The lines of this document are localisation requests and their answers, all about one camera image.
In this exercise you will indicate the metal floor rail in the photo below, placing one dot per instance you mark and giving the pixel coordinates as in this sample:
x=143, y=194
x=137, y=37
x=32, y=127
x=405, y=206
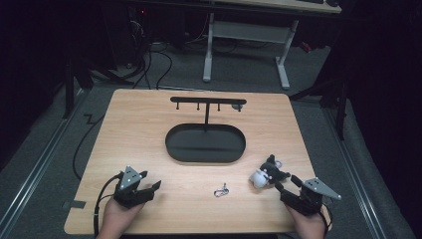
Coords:
x=355, y=172
x=36, y=172

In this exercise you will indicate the person's right hand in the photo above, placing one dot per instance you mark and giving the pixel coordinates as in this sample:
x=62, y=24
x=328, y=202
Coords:
x=308, y=225

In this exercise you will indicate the grey tape strip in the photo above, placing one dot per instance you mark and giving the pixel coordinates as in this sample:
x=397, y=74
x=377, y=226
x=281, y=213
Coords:
x=77, y=204

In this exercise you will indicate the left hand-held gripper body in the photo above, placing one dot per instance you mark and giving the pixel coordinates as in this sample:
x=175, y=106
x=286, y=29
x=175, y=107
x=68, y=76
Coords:
x=127, y=195

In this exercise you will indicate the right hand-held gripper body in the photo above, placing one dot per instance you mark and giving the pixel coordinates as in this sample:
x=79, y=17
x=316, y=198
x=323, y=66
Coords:
x=305, y=200

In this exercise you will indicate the black key rack with tray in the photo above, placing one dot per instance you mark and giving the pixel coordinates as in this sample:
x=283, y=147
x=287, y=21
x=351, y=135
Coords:
x=205, y=144

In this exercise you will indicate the dark computer tower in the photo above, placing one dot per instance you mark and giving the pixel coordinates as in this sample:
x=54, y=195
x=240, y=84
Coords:
x=126, y=30

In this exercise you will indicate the white desk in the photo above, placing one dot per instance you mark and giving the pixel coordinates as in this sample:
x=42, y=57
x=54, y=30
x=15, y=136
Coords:
x=249, y=31

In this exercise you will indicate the black metal stand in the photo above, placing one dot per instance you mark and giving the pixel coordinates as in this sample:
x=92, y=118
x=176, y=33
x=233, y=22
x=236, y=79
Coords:
x=341, y=109
x=69, y=89

